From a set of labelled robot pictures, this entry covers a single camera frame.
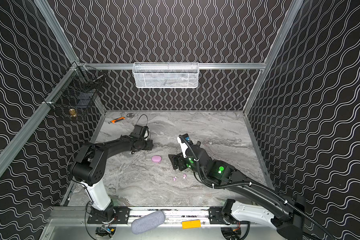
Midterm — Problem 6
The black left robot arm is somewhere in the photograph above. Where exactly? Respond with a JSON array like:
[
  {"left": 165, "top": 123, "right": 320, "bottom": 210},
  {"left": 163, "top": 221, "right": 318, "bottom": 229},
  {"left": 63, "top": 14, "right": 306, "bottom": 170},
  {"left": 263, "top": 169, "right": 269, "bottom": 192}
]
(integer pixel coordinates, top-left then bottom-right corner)
[{"left": 69, "top": 125, "right": 153, "bottom": 212}]

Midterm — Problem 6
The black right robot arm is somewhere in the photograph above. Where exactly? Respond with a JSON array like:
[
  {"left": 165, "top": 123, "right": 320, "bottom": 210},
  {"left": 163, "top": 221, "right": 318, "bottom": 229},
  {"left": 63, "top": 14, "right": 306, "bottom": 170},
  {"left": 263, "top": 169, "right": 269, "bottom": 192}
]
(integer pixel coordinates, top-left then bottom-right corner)
[{"left": 169, "top": 135, "right": 334, "bottom": 240}]

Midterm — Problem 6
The yellow block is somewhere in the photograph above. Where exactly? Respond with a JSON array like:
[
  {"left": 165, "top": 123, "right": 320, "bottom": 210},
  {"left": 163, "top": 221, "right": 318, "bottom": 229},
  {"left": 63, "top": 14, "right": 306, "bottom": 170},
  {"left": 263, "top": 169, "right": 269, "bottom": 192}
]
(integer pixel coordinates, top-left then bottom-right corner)
[{"left": 182, "top": 220, "right": 201, "bottom": 230}]

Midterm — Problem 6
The grey fabric pouch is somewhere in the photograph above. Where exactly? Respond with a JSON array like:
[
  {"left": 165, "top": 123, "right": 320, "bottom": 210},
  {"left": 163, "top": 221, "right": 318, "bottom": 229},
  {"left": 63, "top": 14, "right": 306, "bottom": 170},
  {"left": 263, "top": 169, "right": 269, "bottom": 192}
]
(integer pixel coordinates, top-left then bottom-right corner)
[{"left": 131, "top": 211, "right": 166, "bottom": 235}]

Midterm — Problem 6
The brass fitting in basket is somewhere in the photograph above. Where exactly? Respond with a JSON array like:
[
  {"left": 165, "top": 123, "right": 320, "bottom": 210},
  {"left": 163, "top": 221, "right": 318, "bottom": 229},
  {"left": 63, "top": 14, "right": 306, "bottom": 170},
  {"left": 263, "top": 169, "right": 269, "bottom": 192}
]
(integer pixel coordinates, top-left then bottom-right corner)
[{"left": 69, "top": 109, "right": 77, "bottom": 118}]

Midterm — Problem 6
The orange handled adjustable wrench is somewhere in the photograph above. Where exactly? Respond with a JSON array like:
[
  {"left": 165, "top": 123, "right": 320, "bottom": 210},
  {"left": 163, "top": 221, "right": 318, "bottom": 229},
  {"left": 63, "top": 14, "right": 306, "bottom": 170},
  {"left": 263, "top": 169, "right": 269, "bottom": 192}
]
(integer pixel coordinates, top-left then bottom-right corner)
[{"left": 108, "top": 113, "right": 134, "bottom": 124}]

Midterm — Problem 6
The white mesh wall basket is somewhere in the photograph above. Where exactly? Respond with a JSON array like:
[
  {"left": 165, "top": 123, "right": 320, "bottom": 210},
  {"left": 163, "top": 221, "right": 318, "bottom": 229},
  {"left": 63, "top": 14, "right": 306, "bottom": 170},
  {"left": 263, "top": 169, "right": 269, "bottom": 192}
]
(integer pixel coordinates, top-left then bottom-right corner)
[{"left": 132, "top": 62, "right": 200, "bottom": 89}]

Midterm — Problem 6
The black wire wall basket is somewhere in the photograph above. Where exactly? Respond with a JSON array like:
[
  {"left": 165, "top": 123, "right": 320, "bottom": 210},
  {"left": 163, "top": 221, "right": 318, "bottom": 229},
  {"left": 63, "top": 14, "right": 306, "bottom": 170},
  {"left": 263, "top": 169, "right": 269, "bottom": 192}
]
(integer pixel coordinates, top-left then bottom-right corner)
[{"left": 48, "top": 66, "right": 106, "bottom": 122}]

